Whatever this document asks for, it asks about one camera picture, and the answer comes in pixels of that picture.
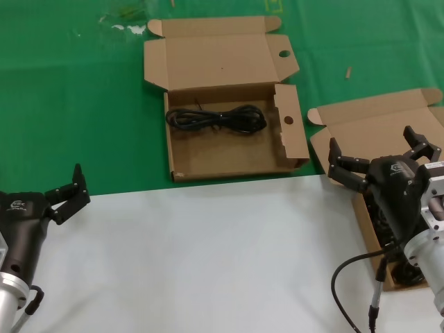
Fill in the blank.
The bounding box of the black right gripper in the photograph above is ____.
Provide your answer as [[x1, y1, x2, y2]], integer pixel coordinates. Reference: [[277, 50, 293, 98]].
[[327, 125, 442, 242]]

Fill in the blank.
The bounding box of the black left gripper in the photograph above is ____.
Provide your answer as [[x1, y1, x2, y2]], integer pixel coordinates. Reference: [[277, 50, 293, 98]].
[[0, 162, 92, 280]]

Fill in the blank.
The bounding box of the black cable bundle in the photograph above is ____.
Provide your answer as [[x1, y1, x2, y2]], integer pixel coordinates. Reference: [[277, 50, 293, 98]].
[[165, 99, 268, 137]]

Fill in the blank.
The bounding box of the flat cardboard box torn side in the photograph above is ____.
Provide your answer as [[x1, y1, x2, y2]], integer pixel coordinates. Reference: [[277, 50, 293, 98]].
[[143, 15, 311, 182]]

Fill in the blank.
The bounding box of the green table mat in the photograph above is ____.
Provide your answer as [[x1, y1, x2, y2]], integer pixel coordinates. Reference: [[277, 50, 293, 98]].
[[0, 0, 444, 199]]

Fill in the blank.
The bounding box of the cardboard box holding cables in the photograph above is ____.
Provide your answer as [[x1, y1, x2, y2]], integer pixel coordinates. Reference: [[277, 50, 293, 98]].
[[307, 87, 444, 291]]

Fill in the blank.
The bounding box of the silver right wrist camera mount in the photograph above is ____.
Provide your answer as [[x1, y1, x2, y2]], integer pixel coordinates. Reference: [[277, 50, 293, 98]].
[[419, 160, 444, 232]]

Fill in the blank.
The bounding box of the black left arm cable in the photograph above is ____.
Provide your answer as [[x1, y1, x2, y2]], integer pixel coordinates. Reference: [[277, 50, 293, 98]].
[[12, 284, 45, 333]]

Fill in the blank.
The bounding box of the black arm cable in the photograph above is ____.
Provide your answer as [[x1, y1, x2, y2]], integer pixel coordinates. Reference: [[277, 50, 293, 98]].
[[330, 242, 409, 333], [12, 284, 45, 333]]

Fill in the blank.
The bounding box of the pile of black cables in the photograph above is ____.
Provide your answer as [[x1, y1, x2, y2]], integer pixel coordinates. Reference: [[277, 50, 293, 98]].
[[364, 194, 431, 287]]

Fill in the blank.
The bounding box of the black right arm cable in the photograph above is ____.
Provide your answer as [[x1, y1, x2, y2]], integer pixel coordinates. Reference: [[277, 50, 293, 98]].
[[330, 242, 409, 333]]

